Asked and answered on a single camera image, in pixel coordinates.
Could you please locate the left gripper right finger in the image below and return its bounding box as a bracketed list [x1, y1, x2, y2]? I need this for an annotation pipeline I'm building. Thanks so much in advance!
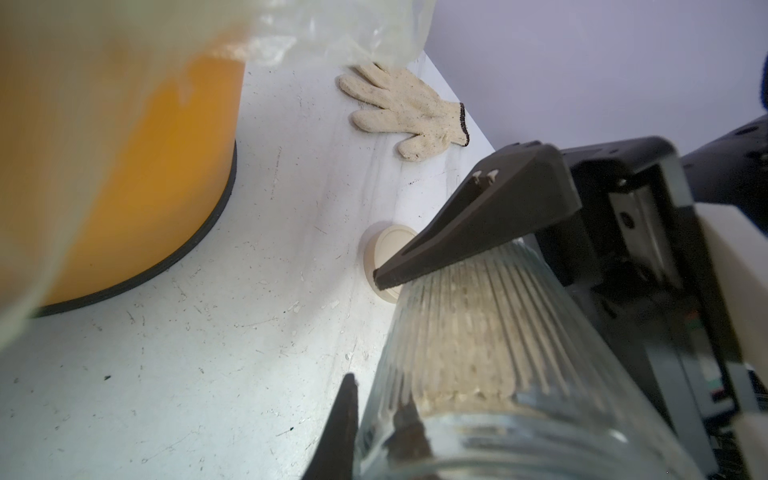
[384, 398, 440, 479]

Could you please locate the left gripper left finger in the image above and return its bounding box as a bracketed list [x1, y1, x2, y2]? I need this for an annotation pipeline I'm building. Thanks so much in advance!
[302, 373, 359, 480]

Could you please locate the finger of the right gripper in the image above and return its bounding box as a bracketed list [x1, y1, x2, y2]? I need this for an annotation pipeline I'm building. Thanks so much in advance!
[373, 142, 582, 290]

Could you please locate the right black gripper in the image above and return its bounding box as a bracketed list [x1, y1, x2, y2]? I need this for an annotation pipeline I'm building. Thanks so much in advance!
[536, 117, 767, 479]

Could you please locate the ribbed glass oatmeal jar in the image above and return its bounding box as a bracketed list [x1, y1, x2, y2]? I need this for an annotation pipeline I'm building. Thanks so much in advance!
[353, 241, 701, 479]

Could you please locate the cream jar lid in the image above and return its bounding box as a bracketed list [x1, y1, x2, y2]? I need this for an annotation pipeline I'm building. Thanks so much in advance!
[363, 225, 417, 304]

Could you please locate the beige knit glove on table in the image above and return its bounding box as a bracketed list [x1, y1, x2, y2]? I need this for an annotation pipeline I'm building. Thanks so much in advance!
[337, 63, 470, 162]

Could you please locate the orange trash bin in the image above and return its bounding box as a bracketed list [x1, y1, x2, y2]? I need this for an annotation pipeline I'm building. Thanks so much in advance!
[35, 57, 246, 317]

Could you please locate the clear green bin liner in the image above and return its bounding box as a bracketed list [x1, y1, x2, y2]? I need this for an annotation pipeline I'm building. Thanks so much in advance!
[1, 1, 435, 344]

